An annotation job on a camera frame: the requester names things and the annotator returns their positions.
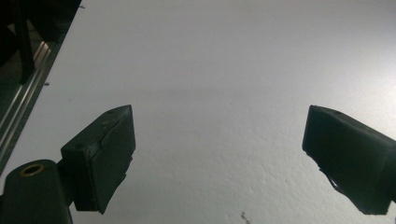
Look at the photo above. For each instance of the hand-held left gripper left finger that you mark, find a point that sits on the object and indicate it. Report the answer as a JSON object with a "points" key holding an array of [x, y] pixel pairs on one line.
{"points": [[102, 158]]}

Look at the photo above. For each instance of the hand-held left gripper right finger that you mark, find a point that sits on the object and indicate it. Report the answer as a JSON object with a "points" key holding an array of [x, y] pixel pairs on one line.
{"points": [[351, 161]]}

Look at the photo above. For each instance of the black metal stand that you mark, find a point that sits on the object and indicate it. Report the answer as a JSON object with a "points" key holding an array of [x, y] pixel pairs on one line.
{"points": [[23, 46]]}

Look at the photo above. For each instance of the metal table edge rail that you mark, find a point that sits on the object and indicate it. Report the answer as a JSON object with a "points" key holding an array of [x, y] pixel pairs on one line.
{"points": [[23, 93]]}

